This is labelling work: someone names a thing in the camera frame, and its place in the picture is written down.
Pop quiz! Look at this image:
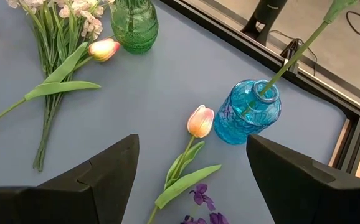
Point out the green glass vase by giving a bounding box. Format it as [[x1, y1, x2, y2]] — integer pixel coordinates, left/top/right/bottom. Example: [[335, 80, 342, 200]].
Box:
[[110, 0, 159, 55]]

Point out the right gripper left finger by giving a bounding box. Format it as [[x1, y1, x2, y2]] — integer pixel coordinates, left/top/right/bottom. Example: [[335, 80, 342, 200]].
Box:
[[0, 134, 140, 224]]

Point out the black floor stand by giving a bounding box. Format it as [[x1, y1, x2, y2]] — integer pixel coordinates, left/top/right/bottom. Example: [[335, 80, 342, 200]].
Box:
[[240, 0, 288, 47]]

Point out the white artificial flower bunch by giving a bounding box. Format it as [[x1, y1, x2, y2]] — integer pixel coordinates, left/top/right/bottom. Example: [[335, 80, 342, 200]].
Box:
[[7, 0, 116, 172]]

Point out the black aluminium table frame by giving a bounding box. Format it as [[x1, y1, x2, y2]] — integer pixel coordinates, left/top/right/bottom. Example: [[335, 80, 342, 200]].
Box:
[[161, 0, 360, 184]]

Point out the blue glass vase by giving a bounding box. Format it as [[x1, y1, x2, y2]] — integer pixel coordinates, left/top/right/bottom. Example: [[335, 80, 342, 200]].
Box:
[[213, 79, 283, 146]]

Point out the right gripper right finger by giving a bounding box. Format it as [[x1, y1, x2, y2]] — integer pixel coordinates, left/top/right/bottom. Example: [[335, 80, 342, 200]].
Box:
[[246, 134, 360, 224]]

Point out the purple artificial flower bunch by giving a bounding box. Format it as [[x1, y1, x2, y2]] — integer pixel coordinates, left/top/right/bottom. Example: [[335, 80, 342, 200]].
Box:
[[181, 183, 230, 224]]

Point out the wooden table board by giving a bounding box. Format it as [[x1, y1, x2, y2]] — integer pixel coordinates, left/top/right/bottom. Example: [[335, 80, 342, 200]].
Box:
[[328, 118, 360, 182]]

